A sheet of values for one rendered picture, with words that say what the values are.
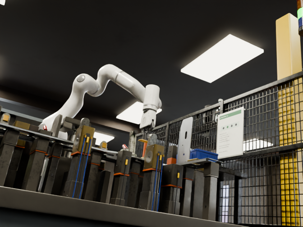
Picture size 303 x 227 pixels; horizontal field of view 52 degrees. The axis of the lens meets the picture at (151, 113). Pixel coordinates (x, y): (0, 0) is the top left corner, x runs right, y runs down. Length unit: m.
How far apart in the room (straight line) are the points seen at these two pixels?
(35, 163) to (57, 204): 0.73
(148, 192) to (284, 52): 1.15
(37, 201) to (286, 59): 1.62
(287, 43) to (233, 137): 0.64
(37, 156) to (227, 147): 1.14
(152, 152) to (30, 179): 0.54
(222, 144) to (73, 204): 1.45
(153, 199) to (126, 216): 0.67
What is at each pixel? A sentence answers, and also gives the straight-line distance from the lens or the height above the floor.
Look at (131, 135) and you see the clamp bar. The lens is 1.89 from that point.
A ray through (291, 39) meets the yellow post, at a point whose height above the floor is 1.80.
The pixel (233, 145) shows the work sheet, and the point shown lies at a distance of 2.00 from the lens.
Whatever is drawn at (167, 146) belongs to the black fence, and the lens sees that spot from 2.58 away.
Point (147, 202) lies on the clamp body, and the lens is 1.44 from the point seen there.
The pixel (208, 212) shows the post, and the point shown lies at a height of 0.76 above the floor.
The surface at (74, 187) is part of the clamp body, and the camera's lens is 1.33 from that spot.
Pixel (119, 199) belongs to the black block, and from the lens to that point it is 1.42.
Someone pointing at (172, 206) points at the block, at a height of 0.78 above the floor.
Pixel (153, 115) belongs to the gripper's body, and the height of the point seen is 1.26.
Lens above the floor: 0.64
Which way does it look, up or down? 21 degrees up
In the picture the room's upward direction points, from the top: 7 degrees clockwise
